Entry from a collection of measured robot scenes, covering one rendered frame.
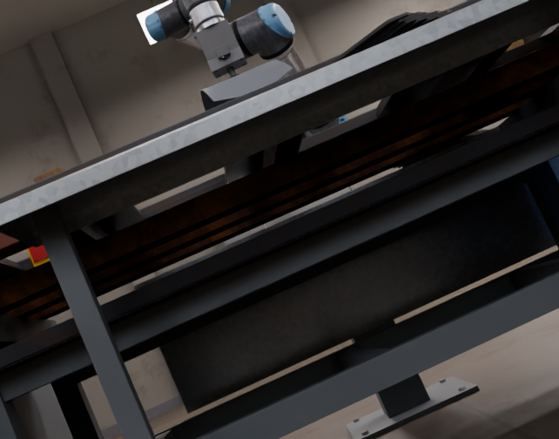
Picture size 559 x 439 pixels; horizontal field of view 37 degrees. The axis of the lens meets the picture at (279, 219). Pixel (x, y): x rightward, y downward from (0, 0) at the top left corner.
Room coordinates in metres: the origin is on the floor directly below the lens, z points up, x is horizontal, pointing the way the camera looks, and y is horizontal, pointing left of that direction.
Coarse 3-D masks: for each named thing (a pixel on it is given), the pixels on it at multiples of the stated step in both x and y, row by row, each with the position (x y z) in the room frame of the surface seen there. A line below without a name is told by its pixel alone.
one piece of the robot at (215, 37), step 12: (204, 24) 1.91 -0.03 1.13; (216, 24) 1.91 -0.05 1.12; (228, 24) 1.91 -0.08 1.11; (204, 36) 1.91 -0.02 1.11; (216, 36) 1.91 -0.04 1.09; (228, 36) 1.91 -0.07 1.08; (204, 48) 1.91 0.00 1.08; (216, 48) 1.90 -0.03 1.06; (228, 48) 1.91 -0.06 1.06; (216, 60) 1.91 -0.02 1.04; (228, 60) 1.91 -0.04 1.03; (240, 60) 1.92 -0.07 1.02; (216, 72) 1.93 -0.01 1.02; (228, 72) 1.94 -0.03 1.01
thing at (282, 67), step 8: (280, 64) 1.75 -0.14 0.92; (264, 72) 1.74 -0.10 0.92; (272, 72) 1.72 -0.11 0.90; (280, 72) 1.69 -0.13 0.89; (248, 80) 1.73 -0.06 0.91; (256, 80) 1.70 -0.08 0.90; (224, 88) 1.74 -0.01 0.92; (232, 88) 1.72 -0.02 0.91; (240, 88) 1.69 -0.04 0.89; (216, 96) 1.71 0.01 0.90; (224, 96) 1.68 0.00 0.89
